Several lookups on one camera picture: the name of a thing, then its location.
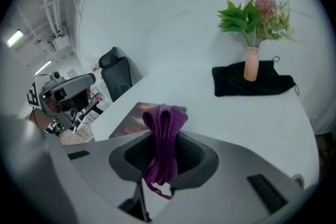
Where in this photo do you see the brown rectangular tray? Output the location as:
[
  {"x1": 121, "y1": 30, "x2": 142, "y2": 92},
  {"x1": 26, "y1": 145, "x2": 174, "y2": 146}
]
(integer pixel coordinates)
[{"x1": 109, "y1": 101, "x2": 187, "y2": 140}]

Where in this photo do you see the pink ceramic vase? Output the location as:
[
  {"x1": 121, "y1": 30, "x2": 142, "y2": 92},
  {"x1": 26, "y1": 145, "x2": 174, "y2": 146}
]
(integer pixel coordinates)
[{"x1": 243, "y1": 46, "x2": 260, "y2": 82}]

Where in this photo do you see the black mat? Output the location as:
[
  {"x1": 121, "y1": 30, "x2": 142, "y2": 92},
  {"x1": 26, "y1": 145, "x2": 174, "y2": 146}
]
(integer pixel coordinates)
[{"x1": 212, "y1": 56, "x2": 300, "y2": 98}]

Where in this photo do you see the white desk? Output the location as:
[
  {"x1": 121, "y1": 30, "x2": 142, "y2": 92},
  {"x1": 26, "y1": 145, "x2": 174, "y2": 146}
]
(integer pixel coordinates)
[{"x1": 90, "y1": 59, "x2": 320, "y2": 191}]

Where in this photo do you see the pink vase with flowers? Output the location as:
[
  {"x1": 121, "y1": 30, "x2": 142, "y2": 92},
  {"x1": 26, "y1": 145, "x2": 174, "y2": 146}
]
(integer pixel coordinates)
[{"x1": 217, "y1": 0, "x2": 296, "y2": 48}]

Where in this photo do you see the grey desk cable grommet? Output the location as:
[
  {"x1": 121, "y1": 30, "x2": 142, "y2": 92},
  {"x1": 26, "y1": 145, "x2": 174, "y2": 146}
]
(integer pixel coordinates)
[{"x1": 291, "y1": 173, "x2": 305, "y2": 189}]

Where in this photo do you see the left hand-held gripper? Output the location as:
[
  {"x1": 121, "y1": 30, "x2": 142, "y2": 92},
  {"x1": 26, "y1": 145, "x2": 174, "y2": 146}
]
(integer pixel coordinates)
[{"x1": 26, "y1": 70, "x2": 97, "y2": 135}]

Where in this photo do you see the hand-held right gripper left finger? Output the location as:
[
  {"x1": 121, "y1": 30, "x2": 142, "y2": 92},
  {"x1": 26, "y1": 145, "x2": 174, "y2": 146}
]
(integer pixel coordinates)
[{"x1": 62, "y1": 132, "x2": 158, "y2": 222}]

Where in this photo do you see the white ceiling unit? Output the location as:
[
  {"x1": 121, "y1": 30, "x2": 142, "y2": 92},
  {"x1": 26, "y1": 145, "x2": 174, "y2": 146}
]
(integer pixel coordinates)
[{"x1": 47, "y1": 34, "x2": 71, "y2": 52}]

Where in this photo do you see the purple cloth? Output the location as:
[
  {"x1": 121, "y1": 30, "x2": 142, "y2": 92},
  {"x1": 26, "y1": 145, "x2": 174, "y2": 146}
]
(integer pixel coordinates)
[{"x1": 142, "y1": 103, "x2": 189, "y2": 200}]

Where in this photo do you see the black mesh office chair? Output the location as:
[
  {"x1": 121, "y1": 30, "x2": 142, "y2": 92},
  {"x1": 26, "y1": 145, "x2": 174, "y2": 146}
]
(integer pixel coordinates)
[{"x1": 98, "y1": 46, "x2": 133, "y2": 103}]

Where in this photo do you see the ceiling light panel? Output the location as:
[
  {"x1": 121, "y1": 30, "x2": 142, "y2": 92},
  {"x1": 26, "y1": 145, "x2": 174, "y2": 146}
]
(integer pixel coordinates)
[
  {"x1": 34, "y1": 60, "x2": 52, "y2": 74},
  {"x1": 6, "y1": 30, "x2": 24, "y2": 48}
]

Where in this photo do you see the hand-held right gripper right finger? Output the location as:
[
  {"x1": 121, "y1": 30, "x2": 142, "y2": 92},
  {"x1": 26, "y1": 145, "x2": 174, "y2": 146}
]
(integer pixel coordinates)
[{"x1": 157, "y1": 130, "x2": 313, "y2": 224}]

